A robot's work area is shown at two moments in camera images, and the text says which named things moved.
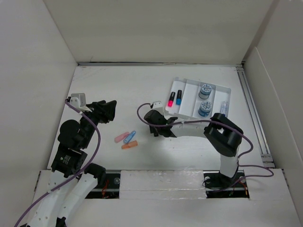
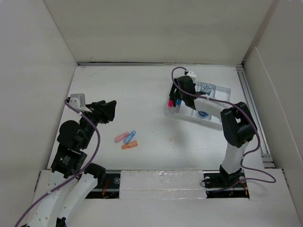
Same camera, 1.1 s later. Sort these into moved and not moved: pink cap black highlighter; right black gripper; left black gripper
Moved: right black gripper
Not moved: pink cap black highlighter; left black gripper
